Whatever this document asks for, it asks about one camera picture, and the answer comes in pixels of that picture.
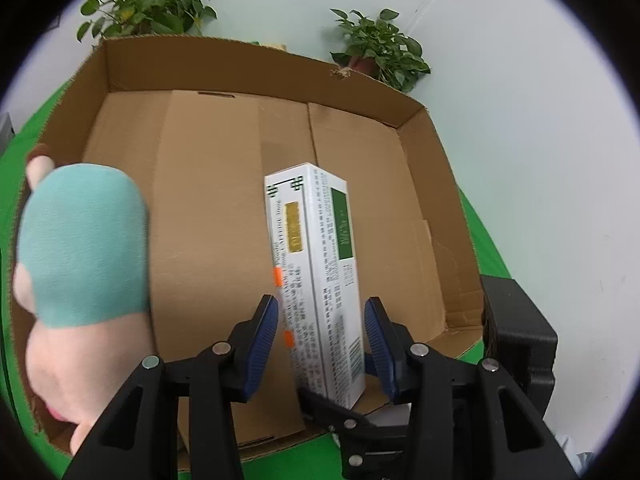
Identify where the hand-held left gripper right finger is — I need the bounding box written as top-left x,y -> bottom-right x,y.
363,297 -> 581,480

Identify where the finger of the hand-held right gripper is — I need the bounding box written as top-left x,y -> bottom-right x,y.
298,387 -> 413,480

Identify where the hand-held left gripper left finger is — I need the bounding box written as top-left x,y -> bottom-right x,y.
65,294 -> 280,480

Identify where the long white printed carton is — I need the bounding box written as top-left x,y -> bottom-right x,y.
263,162 -> 367,410

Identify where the small leafy potted plant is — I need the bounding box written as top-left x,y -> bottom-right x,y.
329,8 -> 432,93

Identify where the large leafy potted plant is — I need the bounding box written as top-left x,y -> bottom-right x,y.
76,0 -> 218,50

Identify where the brown cardboard box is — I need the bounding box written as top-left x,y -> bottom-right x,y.
10,35 -> 485,466

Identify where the pink and teal plush toy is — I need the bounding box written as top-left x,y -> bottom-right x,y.
11,144 -> 151,453

